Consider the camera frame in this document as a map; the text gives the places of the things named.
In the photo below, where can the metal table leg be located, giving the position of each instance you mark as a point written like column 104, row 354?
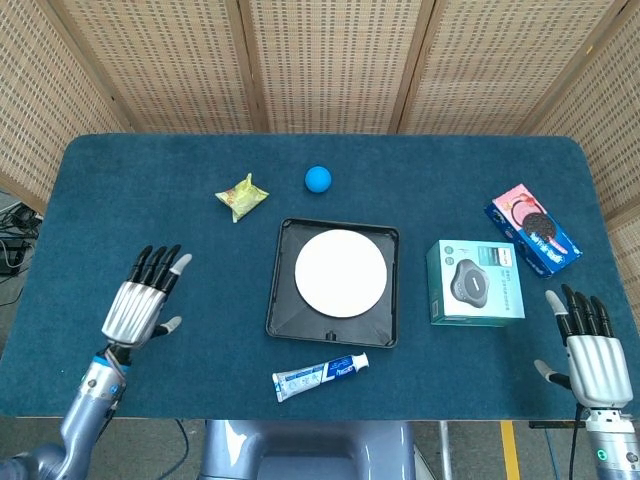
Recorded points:
column 444, row 450

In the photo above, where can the blue ball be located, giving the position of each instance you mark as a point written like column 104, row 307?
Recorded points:
column 318, row 179

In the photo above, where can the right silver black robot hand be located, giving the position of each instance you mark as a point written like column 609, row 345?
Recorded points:
column 595, row 365

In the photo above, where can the dark blue table cloth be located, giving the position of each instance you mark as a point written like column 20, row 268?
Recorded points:
column 320, row 170

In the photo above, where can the woven bamboo folding screen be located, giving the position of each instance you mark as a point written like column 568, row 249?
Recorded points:
column 320, row 65

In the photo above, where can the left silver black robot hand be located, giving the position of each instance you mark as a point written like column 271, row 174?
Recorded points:
column 135, row 310

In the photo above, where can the white blue toothpaste tube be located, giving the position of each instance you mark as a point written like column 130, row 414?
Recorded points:
column 320, row 375

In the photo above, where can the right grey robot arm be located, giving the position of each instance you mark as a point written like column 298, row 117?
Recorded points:
column 607, row 445

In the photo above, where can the pink blue cookie box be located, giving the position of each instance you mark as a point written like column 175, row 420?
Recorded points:
column 532, row 230

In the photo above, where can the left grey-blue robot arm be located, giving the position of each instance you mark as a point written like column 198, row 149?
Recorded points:
column 75, row 420

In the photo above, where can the grey-blue robot torso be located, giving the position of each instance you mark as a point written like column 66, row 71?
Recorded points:
column 307, row 450

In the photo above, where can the black square plastic tray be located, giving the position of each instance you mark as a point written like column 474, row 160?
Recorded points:
column 335, row 330

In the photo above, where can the white round plate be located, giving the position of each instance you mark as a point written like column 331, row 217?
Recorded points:
column 341, row 273

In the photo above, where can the yellow-green snack packet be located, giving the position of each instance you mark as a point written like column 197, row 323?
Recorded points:
column 242, row 198

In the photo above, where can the teal Philips speaker box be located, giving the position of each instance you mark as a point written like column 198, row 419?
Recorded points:
column 475, row 282

